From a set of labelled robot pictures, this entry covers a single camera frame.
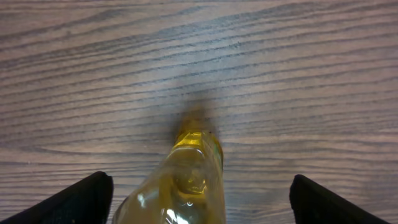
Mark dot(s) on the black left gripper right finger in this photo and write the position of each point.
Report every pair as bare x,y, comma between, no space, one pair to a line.
313,203

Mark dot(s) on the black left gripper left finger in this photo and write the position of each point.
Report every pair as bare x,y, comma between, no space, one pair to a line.
87,201

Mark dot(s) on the yellow liquid bottle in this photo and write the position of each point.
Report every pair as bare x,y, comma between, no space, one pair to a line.
187,187

